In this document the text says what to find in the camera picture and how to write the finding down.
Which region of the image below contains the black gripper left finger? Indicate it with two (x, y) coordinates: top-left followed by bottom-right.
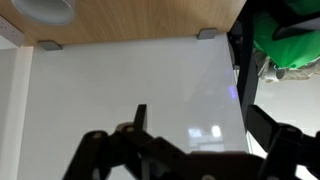
(133, 104), (147, 131)

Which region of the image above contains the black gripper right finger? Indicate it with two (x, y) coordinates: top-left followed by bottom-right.
(245, 105), (280, 151)

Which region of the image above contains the white ceramic mug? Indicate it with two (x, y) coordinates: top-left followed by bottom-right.
(11, 0), (76, 25)

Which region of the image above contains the black table leg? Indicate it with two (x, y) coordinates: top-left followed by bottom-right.
(227, 0), (258, 119)

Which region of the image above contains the green cloth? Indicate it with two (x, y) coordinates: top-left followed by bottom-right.
(252, 0), (320, 68)

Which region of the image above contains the grey table clamp pad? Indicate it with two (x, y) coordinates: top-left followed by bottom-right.
(196, 28), (218, 40)

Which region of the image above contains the white power strip box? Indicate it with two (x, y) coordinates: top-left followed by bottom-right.
(0, 16), (25, 49)

